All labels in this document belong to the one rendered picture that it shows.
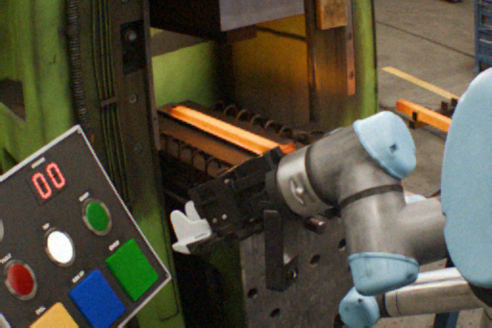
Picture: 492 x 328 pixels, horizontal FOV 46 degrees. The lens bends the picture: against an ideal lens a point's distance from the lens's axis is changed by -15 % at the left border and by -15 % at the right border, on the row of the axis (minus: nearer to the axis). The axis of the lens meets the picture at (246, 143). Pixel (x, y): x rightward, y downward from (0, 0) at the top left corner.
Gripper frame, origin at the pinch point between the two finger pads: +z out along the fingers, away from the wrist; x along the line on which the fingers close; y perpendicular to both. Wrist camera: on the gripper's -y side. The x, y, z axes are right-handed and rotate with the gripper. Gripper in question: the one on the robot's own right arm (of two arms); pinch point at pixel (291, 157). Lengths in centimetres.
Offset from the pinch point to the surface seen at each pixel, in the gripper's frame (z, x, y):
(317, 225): -6.8, 0.2, 12.6
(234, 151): 12.4, -3.7, 1.3
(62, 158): -5, -48, -17
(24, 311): -20, -66, -5
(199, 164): 14.6, -10.9, 2.2
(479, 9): 165, 378, 43
